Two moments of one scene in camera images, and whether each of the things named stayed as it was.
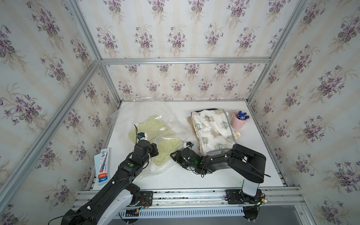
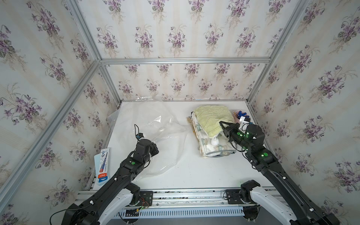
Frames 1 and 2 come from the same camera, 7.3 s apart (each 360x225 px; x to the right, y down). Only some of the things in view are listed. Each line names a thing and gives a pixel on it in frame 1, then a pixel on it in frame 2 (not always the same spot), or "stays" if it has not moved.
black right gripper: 177,157 to 230,131
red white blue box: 103,169 stays
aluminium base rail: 252,198 stays
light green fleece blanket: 157,131 to 209,117
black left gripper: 153,149 stays
